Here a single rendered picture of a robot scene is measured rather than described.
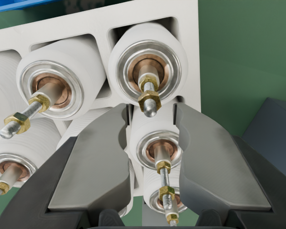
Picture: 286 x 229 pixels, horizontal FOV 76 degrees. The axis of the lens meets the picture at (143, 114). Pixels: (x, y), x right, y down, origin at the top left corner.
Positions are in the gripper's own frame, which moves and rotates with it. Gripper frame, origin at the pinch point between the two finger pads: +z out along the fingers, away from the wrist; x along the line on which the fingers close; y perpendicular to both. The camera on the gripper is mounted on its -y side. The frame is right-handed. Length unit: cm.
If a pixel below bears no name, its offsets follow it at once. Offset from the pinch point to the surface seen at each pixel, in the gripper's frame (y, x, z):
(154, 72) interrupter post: -0.2, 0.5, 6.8
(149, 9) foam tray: -5.8, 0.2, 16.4
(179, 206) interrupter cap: 25.4, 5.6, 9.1
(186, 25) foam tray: -3.7, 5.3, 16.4
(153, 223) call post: 38.3, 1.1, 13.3
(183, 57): -1.0, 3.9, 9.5
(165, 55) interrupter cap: -1.5, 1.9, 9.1
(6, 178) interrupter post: 15.3, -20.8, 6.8
